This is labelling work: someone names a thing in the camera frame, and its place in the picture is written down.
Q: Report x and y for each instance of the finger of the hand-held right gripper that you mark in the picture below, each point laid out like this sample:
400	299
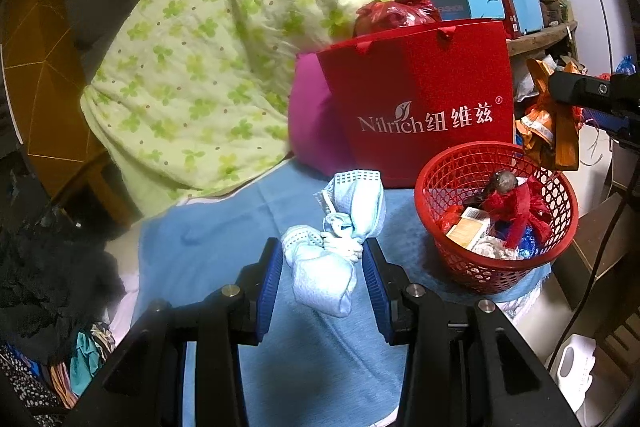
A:
607	121
575	89

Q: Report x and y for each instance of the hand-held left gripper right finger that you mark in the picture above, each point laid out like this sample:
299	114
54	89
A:
377	297

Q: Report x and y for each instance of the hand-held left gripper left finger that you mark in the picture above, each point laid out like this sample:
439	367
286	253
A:
265	297

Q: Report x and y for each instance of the blue face mask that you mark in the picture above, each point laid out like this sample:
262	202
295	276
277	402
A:
345	217

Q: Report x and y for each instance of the red plastic mesh basket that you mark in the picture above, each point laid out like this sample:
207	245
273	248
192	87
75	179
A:
500	277

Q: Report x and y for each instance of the orange snack bag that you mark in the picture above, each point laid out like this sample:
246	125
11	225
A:
545	127

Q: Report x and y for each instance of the wooden plank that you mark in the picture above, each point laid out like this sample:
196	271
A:
542	39

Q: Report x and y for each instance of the blue towel mat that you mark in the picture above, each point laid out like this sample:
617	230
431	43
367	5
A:
210	237

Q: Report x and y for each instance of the red shiny wrapper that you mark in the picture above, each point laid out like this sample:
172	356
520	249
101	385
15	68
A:
450	219

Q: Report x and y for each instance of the white cardboard packet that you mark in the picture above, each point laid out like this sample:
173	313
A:
467	227

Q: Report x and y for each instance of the white crumpled tissue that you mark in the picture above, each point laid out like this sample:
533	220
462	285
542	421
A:
492	251

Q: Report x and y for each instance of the light blue cardboard box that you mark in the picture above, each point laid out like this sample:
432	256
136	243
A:
462	2

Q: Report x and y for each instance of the blue crumpled wrapper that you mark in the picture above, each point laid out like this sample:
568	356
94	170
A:
528	244

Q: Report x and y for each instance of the red paper gift bag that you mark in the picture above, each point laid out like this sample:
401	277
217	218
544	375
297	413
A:
425	107

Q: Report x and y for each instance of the pink pillow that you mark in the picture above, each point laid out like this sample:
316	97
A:
315	127

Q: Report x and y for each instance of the teal cloth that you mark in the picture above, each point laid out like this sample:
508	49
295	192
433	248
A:
87	352

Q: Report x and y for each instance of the red plastic bag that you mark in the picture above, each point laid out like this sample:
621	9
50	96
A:
395	14

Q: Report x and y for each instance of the dark clothes pile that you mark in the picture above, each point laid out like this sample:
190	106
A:
50	277

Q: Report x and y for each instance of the green floral quilt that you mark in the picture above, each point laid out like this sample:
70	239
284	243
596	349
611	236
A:
200	72

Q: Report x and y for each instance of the black dotted cloth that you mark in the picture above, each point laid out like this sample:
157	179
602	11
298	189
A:
25	382

